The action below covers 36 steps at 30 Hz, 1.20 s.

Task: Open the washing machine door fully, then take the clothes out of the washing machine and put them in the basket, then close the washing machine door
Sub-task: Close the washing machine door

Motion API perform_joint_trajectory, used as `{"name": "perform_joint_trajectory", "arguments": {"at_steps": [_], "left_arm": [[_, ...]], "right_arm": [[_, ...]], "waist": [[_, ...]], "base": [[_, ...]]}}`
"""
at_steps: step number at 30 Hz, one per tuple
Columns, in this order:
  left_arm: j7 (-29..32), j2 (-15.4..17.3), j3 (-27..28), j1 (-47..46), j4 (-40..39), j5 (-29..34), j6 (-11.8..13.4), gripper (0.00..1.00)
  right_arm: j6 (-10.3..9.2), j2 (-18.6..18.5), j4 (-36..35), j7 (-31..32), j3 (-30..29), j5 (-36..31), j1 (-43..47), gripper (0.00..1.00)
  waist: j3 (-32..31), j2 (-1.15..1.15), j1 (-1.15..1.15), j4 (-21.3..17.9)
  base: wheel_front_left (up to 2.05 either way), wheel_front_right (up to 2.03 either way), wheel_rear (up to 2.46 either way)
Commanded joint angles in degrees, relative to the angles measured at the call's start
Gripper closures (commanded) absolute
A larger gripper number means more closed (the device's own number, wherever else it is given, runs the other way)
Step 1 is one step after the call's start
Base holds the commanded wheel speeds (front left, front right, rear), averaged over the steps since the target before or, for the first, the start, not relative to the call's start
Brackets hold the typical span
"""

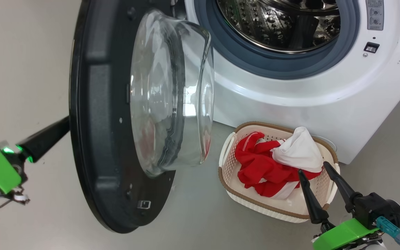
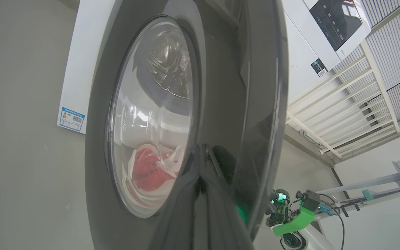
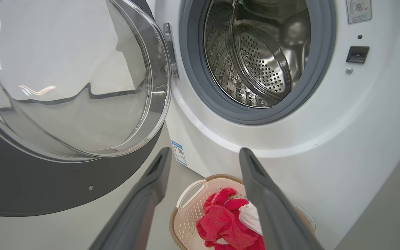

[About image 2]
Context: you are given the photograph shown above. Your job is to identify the grey metal frame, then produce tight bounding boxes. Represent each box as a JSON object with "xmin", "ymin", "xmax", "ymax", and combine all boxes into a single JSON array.
[{"xmin": 316, "ymin": 160, "xmax": 400, "ymax": 210}]

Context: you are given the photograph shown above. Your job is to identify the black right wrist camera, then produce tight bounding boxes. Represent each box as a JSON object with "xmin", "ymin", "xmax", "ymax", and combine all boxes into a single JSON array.
[{"xmin": 295, "ymin": 190, "xmax": 321, "ymax": 211}]

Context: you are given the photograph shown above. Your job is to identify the blue energy label sticker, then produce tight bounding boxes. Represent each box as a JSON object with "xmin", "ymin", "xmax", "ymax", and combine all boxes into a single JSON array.
[{"xmin": 58, "ymin": 107, "xmax": 86, "ymax": 133}]

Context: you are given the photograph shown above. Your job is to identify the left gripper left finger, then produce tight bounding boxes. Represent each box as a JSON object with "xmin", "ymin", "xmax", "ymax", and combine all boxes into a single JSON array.
[{"xmin": 150, "ymin": 144, "xmax": 204, "ymax": 250}]

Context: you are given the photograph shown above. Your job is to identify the small black washer sticker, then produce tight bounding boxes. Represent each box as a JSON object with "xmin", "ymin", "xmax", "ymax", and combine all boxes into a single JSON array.
[{"xmin": 311, "ymin": 58, "xmax": 328, "ymax": 78}]

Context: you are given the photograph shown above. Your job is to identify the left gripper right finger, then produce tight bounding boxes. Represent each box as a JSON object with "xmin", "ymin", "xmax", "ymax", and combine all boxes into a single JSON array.
[{"xmin": 195, "ymin": 172, "xmax": 256, "ymax": 250}]

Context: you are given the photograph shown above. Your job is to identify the red clothes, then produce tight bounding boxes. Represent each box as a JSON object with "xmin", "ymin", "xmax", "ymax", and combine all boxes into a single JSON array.
[{"xmin": 132, "ymin": 148, "xmax": 175, "ymax": 192}]

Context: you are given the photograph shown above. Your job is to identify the right camera cable teal plug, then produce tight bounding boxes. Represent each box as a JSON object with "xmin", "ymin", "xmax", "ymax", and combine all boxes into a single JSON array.
[{"xmin": 318, "ymin": 203, "xmax": 345, "ymax": 250}]

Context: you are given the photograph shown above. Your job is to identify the white slatted rack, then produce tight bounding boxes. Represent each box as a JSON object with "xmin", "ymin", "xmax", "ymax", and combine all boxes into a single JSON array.
[{"xmin": 285, "ymin": 40, "xmax": 400, "ymax": 164}]

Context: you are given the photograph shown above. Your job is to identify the black glass washing machine door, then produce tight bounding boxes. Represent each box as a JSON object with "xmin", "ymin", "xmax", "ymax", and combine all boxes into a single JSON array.
[{"xmin": 85, "ymin": 0, "xmax": 289, "ymax": 250}]

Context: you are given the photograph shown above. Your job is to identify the white washing machine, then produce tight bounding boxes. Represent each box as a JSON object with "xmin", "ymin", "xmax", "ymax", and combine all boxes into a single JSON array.
[{"xmin": 57, "ymin": 0, "xmax": 372, "ymax": 136}]

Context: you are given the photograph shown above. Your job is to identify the cream basket with brown rim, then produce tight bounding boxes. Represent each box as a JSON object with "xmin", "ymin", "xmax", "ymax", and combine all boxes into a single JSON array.
[{"xmin": 127, "ymin": 143, "xmax": 187, "ymax": 202}]

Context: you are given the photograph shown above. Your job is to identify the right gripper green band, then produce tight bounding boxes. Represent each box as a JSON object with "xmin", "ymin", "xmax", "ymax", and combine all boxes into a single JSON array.
[{"xmin": 266, "ymin": 189, "xmax": 316, "ymax": 237}]

